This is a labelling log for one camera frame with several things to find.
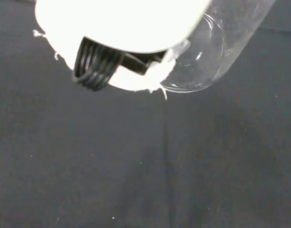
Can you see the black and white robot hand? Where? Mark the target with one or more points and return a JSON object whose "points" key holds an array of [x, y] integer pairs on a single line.
{"points": [[116, 26]]}

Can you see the black bench cloth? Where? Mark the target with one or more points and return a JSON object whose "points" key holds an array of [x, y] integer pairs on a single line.
{"points": [[112, 154]]}

